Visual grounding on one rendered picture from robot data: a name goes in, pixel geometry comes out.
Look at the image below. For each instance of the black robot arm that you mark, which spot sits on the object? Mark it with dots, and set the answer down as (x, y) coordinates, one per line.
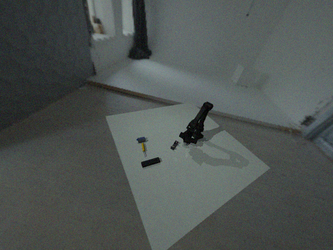
(197, 123)

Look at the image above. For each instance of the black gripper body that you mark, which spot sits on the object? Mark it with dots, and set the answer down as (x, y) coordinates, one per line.
(194, 140)

